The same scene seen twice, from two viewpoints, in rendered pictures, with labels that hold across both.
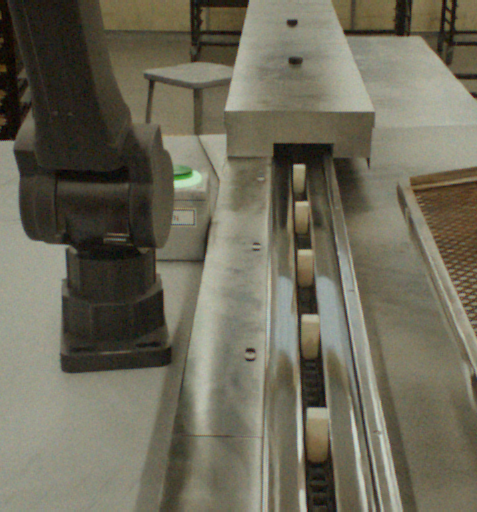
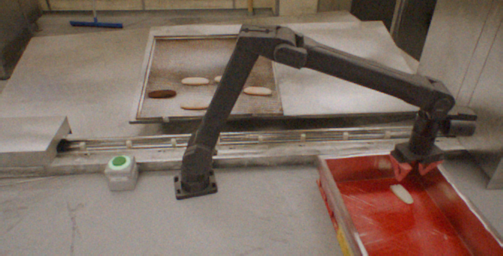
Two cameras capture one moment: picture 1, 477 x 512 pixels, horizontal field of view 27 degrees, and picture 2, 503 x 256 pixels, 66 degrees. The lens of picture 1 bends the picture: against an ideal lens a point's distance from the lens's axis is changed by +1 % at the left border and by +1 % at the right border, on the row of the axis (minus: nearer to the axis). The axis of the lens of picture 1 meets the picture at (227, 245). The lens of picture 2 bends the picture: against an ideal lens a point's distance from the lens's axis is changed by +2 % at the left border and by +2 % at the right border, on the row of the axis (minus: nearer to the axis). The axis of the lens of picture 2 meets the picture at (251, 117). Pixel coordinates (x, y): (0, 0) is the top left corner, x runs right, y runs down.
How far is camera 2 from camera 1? 121 cm
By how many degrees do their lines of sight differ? 84
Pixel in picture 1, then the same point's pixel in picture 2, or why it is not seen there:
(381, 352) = not seen: hidden behind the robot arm
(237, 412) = (258, 148)
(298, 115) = (56, 133)
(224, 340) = (225, 152)
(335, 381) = (236, 139)
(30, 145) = (209, 147)
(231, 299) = not seen: hidden behind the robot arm
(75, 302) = (205, 180)
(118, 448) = (252, 176)
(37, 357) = (208, 199)
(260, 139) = (53, 150)
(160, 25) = not seen: outside the picture
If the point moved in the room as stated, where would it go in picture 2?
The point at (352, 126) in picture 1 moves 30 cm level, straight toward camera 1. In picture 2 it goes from (64, 124) to (159, 125)
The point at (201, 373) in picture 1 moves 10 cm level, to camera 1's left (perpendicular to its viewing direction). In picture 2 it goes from (242, 154) to (245, 177)
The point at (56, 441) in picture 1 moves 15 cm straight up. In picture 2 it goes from (251, 186) to (251, 147)
